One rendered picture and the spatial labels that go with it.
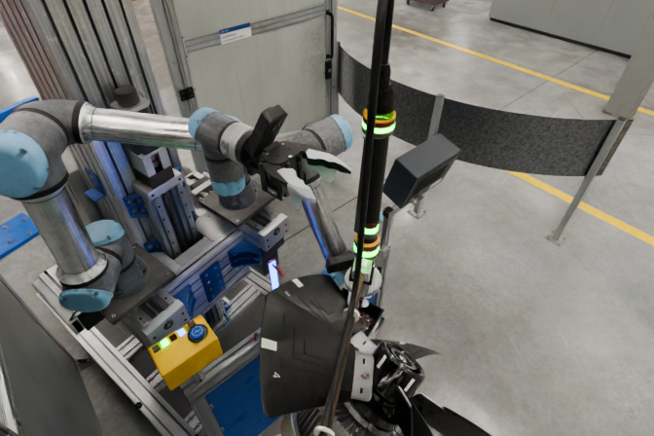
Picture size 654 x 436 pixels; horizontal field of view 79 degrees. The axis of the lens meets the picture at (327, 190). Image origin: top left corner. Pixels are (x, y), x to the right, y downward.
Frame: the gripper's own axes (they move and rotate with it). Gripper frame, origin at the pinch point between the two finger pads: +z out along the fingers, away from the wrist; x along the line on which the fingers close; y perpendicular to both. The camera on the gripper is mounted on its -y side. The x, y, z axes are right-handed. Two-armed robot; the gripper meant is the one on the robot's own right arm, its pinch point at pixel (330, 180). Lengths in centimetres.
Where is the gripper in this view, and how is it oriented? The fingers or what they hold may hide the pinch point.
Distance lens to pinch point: 65.9
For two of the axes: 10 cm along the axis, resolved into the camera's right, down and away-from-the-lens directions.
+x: -6.3, 5.1, -5.9
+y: 0.0, 7.6, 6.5
